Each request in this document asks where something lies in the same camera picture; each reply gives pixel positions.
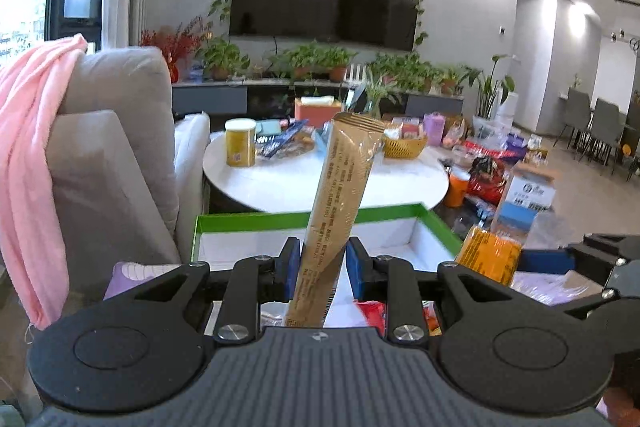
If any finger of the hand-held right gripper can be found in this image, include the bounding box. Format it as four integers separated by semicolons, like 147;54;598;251
520;233;640;274
560;288;621;320

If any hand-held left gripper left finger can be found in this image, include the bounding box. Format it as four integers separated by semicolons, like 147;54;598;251
102;237;301;346

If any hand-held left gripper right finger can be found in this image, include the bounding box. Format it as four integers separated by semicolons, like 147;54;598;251
346;237;540;347

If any green white cardboard box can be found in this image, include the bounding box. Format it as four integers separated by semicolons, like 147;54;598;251
190;203;463;330

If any orange striped snack packet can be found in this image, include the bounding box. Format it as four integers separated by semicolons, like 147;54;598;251
456;226;524;288

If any brown stick snack packet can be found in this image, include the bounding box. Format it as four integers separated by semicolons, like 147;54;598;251
284;112;386;329

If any clear plastic bag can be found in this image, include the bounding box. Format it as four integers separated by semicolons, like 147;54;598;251
522;209;576;253

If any red snack packet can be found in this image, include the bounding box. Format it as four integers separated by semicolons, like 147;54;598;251
356;299;443;339

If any blue white carton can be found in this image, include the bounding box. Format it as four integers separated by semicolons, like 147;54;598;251
491;163;557;250

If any round white table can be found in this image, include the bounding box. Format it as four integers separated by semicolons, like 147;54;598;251
202;132;450;214

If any red black snack bag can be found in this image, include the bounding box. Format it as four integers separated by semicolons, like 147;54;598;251
466;156;510;204

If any pile of snack bags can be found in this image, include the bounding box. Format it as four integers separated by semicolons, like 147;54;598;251
450;114;551;168

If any blue snack bag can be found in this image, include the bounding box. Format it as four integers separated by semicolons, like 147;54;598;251
255;119;316;159

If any wicker basket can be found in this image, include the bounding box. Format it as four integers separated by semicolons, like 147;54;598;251
382;134;429;160

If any yellow can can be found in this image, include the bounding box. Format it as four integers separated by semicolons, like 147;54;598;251
225;118;257;166

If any grey dining chair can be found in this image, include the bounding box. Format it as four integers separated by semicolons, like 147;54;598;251
589;98;626;165
622;99;640;180
565;88;594;148

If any orange tissue box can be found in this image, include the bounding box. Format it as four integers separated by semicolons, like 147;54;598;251
294;97;337;130

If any purple box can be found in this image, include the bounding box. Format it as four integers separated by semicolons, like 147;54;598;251
423;113;446;146

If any purple floral tablecloth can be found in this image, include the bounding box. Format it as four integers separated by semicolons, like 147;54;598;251
102;261;606;308

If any glass vase with plant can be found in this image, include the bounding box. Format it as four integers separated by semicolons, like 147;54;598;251
361;74;398;118

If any tall leafy plant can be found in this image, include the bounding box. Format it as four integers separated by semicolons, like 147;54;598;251
462;54;517;120

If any dark television cabinet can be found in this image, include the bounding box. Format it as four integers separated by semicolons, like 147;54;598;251
171;78;466;120

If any grey sofa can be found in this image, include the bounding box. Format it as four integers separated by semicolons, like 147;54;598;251
47;47;211;303

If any green potted plant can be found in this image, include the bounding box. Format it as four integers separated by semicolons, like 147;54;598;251
430;66;471;96
367;53;431;90
320;47;357;82
277;41;326;80
196;36;250;82

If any red flower plant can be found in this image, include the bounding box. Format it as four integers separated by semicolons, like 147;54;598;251
139;21;211;84

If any pink cloth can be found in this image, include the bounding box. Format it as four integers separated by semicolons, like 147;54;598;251
0;33;88;330

